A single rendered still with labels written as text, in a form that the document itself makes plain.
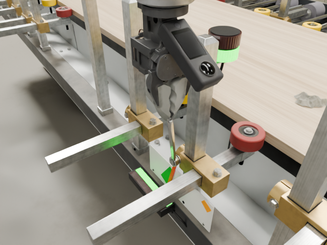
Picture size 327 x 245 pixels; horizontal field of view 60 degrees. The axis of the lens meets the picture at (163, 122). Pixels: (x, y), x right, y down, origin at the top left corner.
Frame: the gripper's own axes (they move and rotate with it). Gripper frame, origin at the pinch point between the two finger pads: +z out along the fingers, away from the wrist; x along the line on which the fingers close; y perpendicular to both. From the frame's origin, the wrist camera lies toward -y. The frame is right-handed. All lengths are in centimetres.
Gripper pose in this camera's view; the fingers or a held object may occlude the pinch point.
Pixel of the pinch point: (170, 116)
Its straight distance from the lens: 53.2
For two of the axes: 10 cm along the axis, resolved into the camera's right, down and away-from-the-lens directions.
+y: -5.8, -5.0, 6.4
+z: 0.0, 7.9, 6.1
